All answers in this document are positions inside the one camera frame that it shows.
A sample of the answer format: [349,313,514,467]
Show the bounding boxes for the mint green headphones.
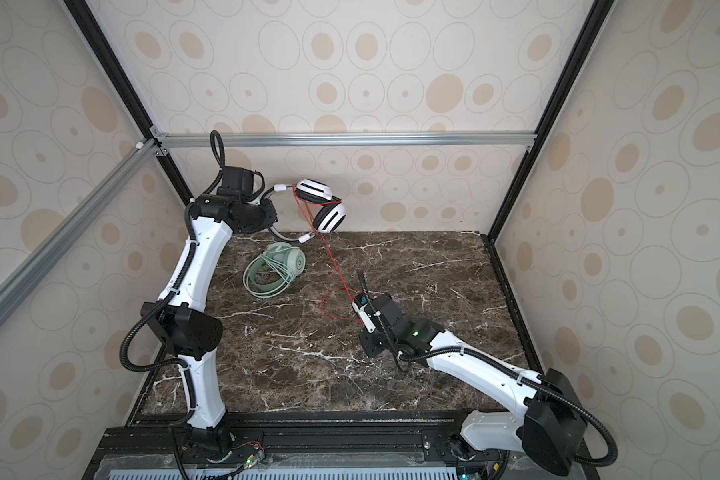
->
[243,242,306,299]

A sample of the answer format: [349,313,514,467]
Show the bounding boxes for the white black red headphones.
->
[259,179,347,243]

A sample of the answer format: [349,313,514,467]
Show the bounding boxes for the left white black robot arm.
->
[119,167,277,430]

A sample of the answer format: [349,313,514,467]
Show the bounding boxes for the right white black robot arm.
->
[352,293,618,476]

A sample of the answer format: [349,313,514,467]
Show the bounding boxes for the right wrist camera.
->
[352,302,376,333]

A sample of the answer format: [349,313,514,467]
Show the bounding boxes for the horizontal aluminium rail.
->
[149,129,538,150]

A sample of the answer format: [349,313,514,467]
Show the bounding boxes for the left diagonal aluminium rail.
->
[0,139,157,328]

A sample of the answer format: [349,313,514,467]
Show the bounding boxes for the left black frame post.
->
[61,0,193,207]

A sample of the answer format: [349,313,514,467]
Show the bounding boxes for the black frame post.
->
[484,0,615,246]
[61,0,193,207]

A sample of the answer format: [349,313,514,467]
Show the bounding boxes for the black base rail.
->
[83,410,601,480]

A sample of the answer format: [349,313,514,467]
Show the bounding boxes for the right black frame post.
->
[484,0,615,246]

